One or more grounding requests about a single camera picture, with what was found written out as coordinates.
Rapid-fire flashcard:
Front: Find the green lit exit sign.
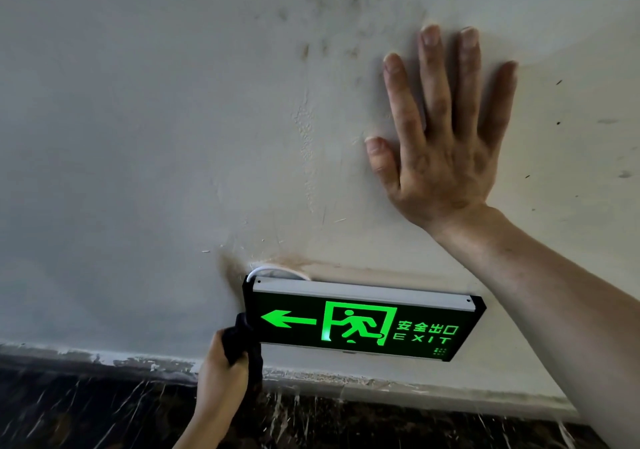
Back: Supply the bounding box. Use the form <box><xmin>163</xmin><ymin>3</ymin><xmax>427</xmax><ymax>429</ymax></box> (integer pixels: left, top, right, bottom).
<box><xmin>242</xmin><ymin>274</ymin><xmax>487</xmax><ymax>363</ymax></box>

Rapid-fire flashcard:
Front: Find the person's left forearm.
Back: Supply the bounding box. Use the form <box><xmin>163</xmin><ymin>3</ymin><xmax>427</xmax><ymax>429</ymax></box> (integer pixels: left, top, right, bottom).
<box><xmin>172</xmin><ymin>406</ymin><xmax>245</xmax><ymax>449</ymax></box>

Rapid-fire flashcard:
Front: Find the white cable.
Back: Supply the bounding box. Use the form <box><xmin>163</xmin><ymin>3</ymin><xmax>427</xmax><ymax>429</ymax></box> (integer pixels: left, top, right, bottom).
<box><xmin>246</xmin><ymin>263</ymin><xmax>312</xmax><ymax>285</ymax></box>

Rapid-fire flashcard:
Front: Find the person's right forearm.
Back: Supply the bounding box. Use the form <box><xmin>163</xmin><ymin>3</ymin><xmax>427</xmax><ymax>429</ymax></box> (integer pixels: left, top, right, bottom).
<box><xmin>429</xmin><ymin>205</ymin><xmax>640</xmax><ymax>449</ymax></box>

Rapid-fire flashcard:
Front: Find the person's right hand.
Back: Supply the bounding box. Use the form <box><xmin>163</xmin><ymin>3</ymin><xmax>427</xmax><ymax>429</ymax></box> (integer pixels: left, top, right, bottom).
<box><xmin>364</xmin><ymin>24</ymin><xmax>519</xmax><ymax>237</ymax></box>

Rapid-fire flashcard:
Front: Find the person's left hand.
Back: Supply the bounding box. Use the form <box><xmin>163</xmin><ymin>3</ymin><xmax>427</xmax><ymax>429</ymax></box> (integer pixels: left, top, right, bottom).
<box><xmin>192</xmin><ymin>329</ymin><xmax>250</xmax><ymax>415</ymax></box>

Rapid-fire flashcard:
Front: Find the black cloth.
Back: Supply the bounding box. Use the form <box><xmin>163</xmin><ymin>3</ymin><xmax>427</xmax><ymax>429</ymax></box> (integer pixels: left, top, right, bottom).
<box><xmin>222</xmin><ymin>312</ymin><xmax>265</xmax><ymax>395</ymax></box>

